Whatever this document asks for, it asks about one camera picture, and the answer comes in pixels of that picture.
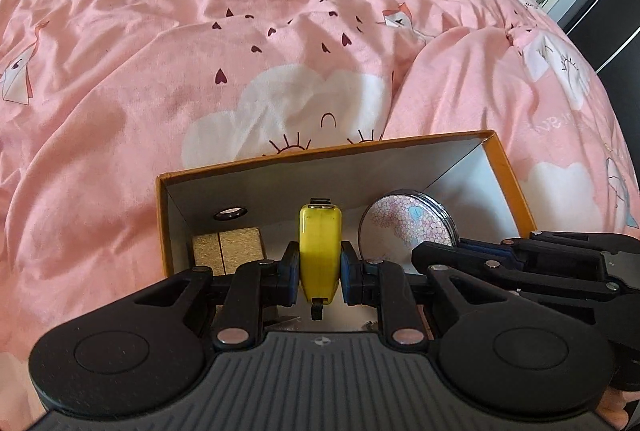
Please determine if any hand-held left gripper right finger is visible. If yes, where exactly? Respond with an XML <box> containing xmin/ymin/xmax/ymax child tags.
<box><xmin>340</xmin><ymin>242</ymin><xmax>506</xmax><ymax>346</ymax></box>

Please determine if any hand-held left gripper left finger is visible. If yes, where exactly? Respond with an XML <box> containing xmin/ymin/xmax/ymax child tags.
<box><xmin>132</xmin><ymin>241</ymin><xmax>302</xmax><ymax>346</ymax></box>

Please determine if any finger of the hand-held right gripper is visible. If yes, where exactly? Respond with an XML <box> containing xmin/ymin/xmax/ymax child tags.
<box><xmin>411</xmin><ymin>241</ymin><xmax>601</xmax><ymax>304</ymax></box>
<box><xmin>457</xmin><ymin>231</ymin><xmax>608</xmax><ymax>262</ymax></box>

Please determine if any yellow plastic gadget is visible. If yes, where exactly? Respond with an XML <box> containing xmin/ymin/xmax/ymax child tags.
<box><xmin>298</xmin><ymin>198</ymin><xmax>344</xmax><ymax>321</ymax></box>

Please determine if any round patterned mirror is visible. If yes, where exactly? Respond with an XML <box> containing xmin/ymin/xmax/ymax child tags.
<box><xmin>358</xmin><ymin>188</ymin><xmax>460</xmax><ymax>273</ymax></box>

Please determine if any gold box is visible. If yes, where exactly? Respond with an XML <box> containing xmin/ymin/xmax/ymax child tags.
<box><xmin>192</xmin><ymin>227</ymin><xmax>264</xmax><ymax>277</ymax></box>

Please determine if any orange cardboard box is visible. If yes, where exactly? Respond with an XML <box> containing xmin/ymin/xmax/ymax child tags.
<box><xmin>156</xmin><ymin>129</ymin><xmax>538</xmax><ymax>334</ymax></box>

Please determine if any person's right hand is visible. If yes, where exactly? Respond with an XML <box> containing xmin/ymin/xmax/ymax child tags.
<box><xmin>602</xmin><ymin>388</ymin><xmax>632</xmax><ymax>429</ymax></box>

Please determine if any pink printed duvet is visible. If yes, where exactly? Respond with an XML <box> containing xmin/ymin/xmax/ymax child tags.
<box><xmin>0</xmin><ymin>0</ymin><xmax>640</xmax><ymax>431</ymax></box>

